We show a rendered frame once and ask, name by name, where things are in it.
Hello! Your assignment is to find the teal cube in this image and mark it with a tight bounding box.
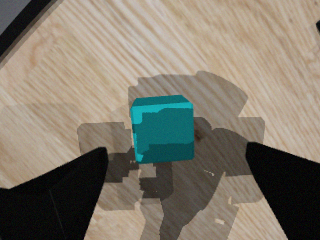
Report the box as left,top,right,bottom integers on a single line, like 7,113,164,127
130,95,194,164

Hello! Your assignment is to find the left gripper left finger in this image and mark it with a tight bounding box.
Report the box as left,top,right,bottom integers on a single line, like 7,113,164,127
0,147,108,240

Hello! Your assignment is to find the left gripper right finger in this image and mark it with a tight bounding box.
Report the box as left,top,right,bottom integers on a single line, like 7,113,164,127
245,142,320,240

